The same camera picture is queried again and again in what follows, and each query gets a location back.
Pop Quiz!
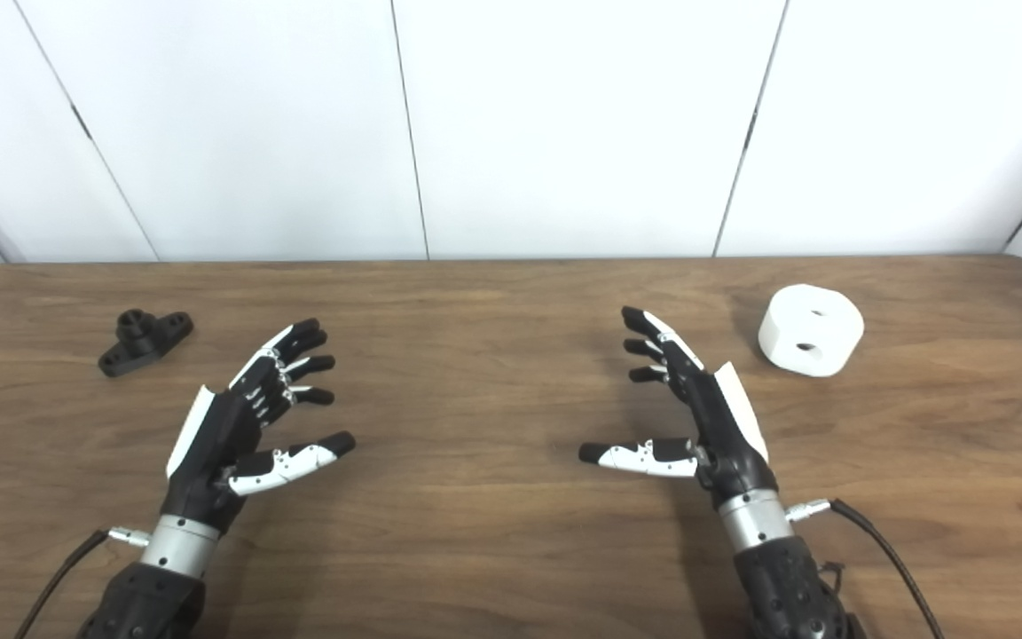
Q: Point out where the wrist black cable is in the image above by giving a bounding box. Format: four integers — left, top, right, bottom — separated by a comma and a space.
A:
12, 526, 153, 639
784, 499, 947, 639

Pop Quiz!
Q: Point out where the round white piece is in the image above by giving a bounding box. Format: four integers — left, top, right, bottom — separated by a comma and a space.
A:
758, 283, 865, 378

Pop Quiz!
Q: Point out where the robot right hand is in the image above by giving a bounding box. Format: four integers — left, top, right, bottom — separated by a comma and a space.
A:
578, 306, 780, 511

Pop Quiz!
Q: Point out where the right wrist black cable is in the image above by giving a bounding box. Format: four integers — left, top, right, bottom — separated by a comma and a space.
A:
784, 499, 947, 639

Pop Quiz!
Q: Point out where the black flanged holder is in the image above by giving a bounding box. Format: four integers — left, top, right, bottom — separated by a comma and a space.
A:
98, 308, 194, 379

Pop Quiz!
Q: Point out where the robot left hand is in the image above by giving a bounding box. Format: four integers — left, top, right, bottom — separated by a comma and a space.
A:
161, 318, 358, 533

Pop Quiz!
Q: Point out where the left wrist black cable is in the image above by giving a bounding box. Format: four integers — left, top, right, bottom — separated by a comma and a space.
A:
12, 526, 153, 639

